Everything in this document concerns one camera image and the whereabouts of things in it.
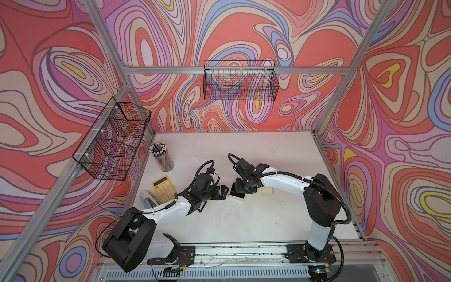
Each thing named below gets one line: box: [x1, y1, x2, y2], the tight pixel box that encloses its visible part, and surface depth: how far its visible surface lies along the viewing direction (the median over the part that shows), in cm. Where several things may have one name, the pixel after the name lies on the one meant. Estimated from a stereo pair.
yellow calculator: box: [151, 175, 177, 203], surface depth 95 cm
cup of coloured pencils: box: [149, 142, 175, 173], surface depth 92 cm
